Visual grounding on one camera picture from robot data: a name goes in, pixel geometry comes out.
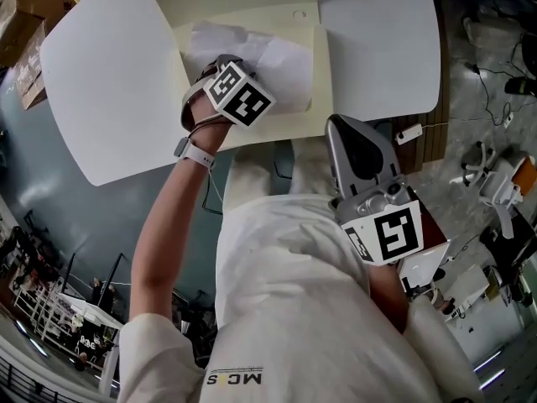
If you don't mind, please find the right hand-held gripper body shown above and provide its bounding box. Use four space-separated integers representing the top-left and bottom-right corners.
326 113 451 290

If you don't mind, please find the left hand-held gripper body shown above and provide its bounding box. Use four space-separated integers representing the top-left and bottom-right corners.
180 55 277 129

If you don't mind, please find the person's right forearm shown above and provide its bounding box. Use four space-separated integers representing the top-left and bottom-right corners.
368 261 415 336

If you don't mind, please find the person's left forearm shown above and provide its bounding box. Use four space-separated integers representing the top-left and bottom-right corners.
128 157 217 325

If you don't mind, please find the person's left hand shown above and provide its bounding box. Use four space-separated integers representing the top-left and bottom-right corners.
187 92 234 153

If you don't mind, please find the cream open cardboard box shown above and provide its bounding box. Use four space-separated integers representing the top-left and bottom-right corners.
170 1 333 151

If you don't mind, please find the white smartwatch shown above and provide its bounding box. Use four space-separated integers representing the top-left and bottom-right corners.
174 137 217 170

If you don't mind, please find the white desk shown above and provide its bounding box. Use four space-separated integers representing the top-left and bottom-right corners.
442 263 493 321

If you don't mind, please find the white power strip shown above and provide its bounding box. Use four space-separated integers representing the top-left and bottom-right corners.
394 123 425 144

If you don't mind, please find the white office chair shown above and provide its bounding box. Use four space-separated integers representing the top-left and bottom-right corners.
449 141 537 239

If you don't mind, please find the white rounded table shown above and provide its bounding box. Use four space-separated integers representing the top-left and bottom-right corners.
39 0 190 187
316 0 442 122

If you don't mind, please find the person's white shirt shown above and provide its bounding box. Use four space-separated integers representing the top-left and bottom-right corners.
118 194 484 403

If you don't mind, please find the brown cardboard box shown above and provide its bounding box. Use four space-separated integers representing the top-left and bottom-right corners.
0 0 77 112

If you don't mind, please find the black railing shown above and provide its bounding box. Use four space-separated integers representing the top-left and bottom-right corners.
0 353 91 403

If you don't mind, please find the black floor cable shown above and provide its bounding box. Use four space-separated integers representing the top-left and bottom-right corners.
464 31 537 128

